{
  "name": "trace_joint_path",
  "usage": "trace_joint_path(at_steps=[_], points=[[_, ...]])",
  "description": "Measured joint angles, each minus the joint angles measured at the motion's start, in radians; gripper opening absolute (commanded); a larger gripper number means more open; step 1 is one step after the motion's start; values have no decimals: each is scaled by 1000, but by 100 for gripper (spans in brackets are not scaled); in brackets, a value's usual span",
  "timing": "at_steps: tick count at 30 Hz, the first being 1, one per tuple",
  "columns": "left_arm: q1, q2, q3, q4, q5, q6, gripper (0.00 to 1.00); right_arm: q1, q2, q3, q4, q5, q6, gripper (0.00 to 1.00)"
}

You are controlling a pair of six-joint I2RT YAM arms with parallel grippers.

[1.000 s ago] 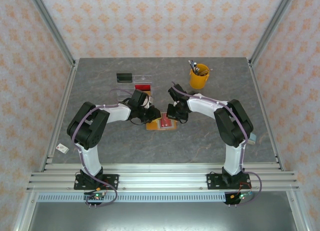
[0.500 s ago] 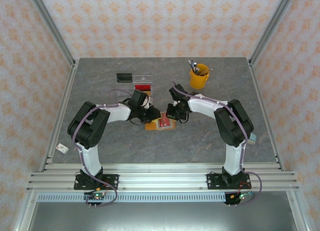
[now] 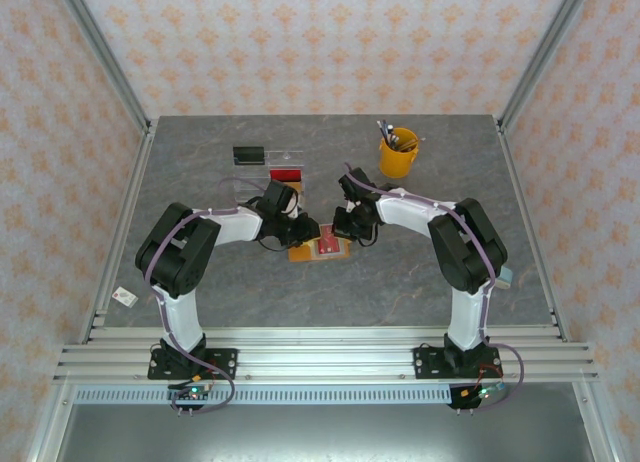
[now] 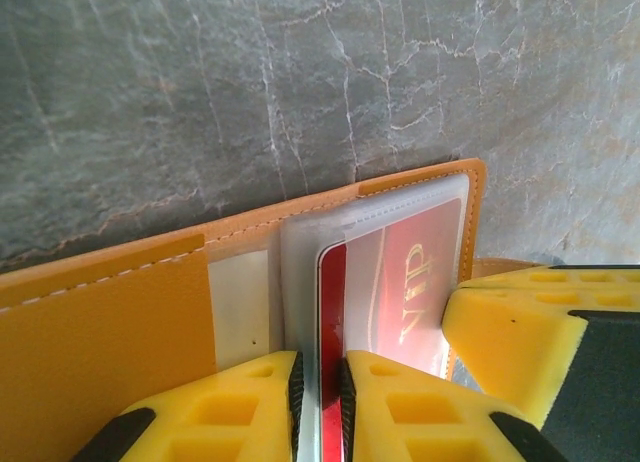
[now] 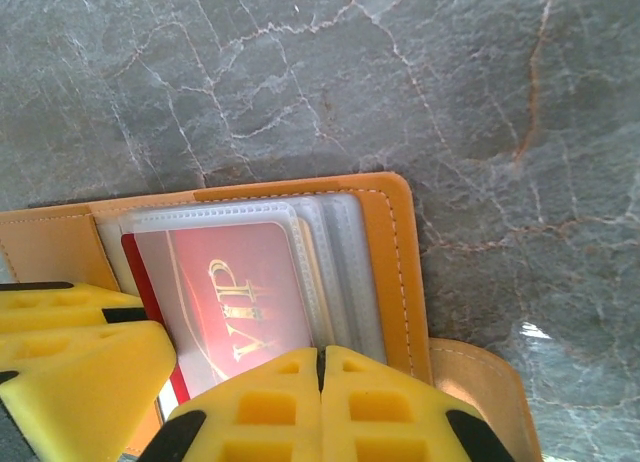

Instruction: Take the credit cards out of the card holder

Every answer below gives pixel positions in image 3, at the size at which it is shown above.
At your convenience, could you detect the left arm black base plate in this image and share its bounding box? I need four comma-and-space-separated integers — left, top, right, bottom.
147, 348, 239, 382

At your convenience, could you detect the yellow metal pen bucket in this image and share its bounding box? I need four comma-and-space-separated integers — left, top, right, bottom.
378, 126, 420, 179

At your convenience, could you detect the slotted grey cable duct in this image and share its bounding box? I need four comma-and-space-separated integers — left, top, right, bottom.
73, 384, 464, 407

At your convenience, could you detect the aluminium lower frame rail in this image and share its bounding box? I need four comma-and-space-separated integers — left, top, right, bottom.
572, 381, 619, 462
27, 381, 76, 462

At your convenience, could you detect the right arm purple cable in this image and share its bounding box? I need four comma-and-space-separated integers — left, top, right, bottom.
343, 162, 526, 414

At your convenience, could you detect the orange leather card holder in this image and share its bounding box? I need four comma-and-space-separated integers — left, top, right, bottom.
288, 223, 352, 263

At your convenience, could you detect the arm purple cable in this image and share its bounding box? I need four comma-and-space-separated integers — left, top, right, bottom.
343, 162, 526, 414
143, 177, 274, 416

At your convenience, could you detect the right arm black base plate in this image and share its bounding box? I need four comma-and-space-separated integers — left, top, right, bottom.
412, 346, 502, 382

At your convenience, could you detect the aluminium frame corner post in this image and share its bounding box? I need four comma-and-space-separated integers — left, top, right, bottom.
497, 0, 599, 133
52, 0, 154, 133

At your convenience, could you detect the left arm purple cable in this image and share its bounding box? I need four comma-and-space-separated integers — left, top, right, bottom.
143, 177, 274, 416

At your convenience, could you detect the clear acrylic card stand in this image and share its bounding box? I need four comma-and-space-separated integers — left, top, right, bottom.
232, 146, 306, 203

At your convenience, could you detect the aluminium table side rail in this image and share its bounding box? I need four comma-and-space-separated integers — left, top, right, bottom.
79, 124, 156, 343
494, 116, 571, 343

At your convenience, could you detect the grey sheet metal panel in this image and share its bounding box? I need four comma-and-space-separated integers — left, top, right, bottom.
54, 404, 601, 462

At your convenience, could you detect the small white printed card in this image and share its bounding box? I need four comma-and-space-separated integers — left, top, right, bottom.
112, 286, 139, 308

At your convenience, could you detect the aluminium mounting rail frame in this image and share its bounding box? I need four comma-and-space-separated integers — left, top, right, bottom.
53, 325, 600, 384

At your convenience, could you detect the black card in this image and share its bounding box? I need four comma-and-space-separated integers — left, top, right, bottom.
232, 145, 265, 166

